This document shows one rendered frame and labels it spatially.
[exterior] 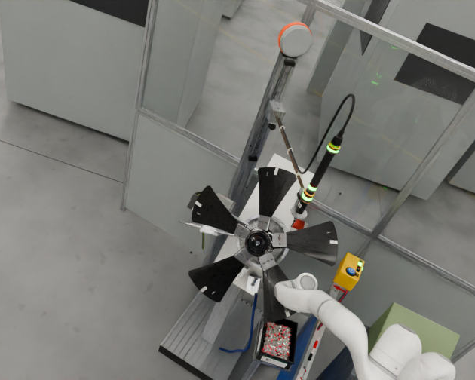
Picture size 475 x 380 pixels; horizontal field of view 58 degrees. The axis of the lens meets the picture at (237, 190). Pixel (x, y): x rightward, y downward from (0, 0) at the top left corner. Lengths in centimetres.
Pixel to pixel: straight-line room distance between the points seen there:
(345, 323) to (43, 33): 338
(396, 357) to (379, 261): 140
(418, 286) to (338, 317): 149
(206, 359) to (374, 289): 115
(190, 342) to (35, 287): 107
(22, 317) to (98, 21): 224
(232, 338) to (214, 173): 110
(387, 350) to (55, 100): 361
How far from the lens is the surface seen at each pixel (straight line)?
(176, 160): 296
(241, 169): 251
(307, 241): 197
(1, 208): 360
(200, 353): 288
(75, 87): 414
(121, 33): 372
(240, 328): 303
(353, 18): 219
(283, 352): 213
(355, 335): 140
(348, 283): 227
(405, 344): 144
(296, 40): 213
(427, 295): 290
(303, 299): 161
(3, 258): 330
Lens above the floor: 260
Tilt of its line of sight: 40 degrees down
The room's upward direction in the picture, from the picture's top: 21 degrees clockwise
